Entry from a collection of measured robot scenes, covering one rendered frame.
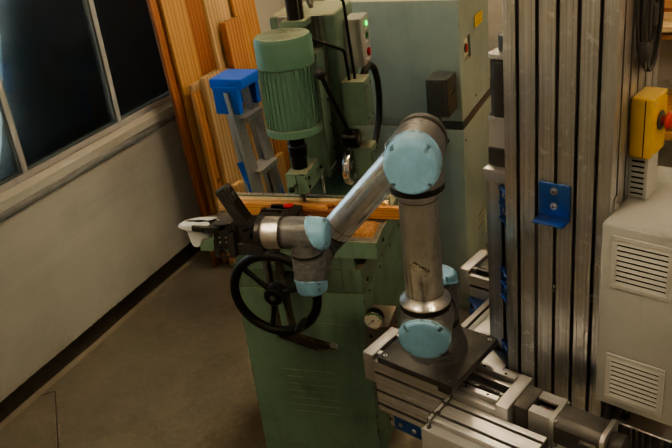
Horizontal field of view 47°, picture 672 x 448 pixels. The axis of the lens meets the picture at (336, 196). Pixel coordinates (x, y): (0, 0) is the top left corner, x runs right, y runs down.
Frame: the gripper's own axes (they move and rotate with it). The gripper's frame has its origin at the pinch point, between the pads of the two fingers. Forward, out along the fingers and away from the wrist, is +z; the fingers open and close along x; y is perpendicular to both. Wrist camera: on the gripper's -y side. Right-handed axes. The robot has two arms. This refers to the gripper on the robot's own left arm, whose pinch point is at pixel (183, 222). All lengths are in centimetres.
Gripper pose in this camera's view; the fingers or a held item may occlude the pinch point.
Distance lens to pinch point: 184.6
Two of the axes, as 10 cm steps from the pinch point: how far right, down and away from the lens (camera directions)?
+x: 2.5, -3.1, 9.2
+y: 0.8, 9.5, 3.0
